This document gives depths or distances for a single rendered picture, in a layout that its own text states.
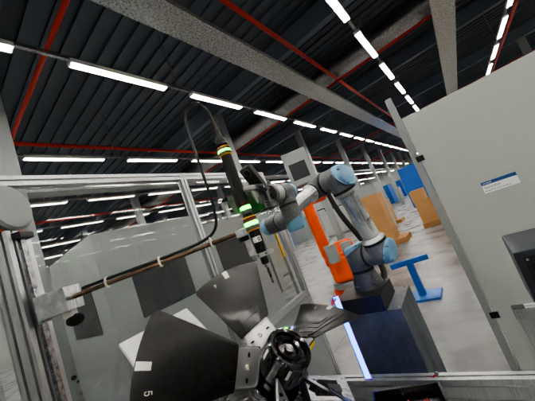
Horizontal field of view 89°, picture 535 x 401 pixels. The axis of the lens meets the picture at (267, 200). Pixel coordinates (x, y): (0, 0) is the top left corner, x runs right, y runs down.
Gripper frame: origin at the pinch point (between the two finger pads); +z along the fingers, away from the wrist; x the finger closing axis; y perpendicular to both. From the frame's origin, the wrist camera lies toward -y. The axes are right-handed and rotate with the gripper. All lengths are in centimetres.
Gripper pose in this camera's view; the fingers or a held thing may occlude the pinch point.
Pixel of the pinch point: (232, 193)
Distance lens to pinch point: 83.5
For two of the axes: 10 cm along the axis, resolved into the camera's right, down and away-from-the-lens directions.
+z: -5.4, 1.0, -8.3
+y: 3.6, 9.2, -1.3
